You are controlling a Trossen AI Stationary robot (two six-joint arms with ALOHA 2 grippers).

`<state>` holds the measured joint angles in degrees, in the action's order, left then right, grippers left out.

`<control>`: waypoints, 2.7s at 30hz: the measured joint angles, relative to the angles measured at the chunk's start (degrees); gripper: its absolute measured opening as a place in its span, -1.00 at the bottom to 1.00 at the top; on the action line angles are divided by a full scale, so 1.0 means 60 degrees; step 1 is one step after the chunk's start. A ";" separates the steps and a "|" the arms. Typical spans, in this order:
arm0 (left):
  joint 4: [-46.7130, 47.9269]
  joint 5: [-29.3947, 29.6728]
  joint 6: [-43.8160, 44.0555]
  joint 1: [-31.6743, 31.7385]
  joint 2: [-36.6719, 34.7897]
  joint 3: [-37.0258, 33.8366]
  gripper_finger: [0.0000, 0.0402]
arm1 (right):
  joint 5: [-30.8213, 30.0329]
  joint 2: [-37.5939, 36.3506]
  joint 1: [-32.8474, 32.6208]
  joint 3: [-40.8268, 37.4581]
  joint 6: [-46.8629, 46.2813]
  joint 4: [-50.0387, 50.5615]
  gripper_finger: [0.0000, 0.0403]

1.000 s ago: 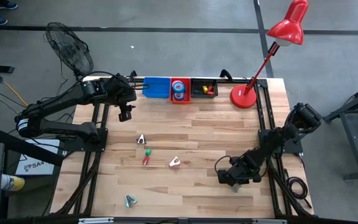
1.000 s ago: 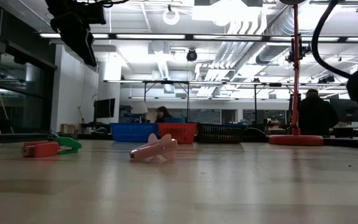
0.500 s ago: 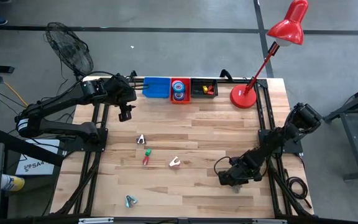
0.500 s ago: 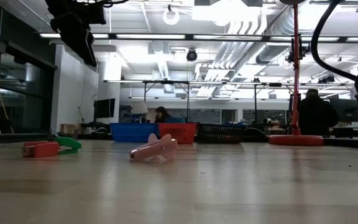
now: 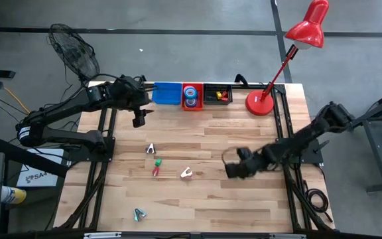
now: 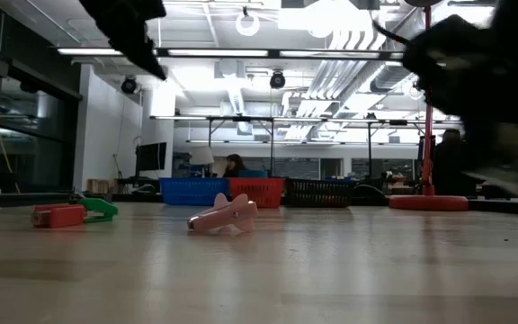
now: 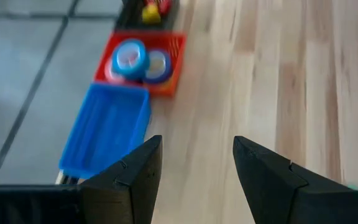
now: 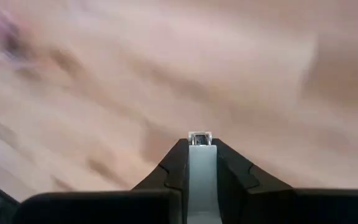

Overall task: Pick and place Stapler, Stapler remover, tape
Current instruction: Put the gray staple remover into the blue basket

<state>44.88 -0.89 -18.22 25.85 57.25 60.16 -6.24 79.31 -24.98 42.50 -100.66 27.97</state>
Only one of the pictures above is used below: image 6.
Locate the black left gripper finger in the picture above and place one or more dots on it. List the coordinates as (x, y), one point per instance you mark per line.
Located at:
(128, 49)
(149, 51)

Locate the grey staple remover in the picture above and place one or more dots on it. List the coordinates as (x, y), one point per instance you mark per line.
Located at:
(77, 197)

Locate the green mini stapler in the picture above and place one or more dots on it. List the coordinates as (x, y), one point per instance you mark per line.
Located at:
(101, 208)

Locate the red mini stapler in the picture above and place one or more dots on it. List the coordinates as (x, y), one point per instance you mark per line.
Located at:
(59, 216)

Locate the black ceiling speaker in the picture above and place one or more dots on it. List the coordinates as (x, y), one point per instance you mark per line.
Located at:
(277, 80)
(129, 85)

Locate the ceiling light bar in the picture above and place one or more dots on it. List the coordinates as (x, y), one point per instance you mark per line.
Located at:
(88, 51)

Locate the standing person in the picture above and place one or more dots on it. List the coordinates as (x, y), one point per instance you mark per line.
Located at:
(448, 162)

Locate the red desk lamp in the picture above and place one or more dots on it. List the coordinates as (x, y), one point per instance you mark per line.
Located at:
(427, 157)

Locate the white shade table lamp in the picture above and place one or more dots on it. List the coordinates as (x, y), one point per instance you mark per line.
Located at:
(202, 156)

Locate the wooden crate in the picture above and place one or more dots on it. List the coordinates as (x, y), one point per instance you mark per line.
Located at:
(98, 186)

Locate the seated person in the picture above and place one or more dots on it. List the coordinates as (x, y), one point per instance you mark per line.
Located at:
(234, 165)

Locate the blue plastic basket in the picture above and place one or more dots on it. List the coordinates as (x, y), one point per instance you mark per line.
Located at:
(193, 191)

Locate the red plastic basket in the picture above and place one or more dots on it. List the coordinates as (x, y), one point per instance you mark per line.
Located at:
(259, 192)

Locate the pink toy airplane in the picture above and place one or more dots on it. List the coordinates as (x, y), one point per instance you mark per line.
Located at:
(223, 216)

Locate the black plastic basket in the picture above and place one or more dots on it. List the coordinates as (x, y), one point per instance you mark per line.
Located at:
(319, 193)

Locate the black aluminium table frame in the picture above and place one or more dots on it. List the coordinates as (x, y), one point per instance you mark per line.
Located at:
(511, 208)

